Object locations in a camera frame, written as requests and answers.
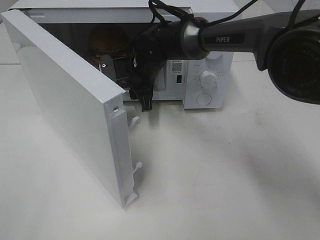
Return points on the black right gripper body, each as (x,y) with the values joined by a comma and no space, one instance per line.
(156,54)

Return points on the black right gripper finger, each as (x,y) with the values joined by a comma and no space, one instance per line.
(106,66)
(146,98)

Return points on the burger with lettuce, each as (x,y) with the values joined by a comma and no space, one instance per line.
(106,39)

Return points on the white microwave door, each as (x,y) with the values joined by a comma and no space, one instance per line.
(84,106)

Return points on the white timer knob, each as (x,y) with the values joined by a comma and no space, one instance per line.
(208,79)

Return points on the round white door button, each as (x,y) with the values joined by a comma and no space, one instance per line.
(204,99)

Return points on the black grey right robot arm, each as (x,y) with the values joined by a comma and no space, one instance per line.
(286,45)

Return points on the white microwave oven body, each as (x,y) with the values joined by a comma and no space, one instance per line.
(61,28)

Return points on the upper white power knob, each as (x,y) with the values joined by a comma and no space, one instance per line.
(214,55)

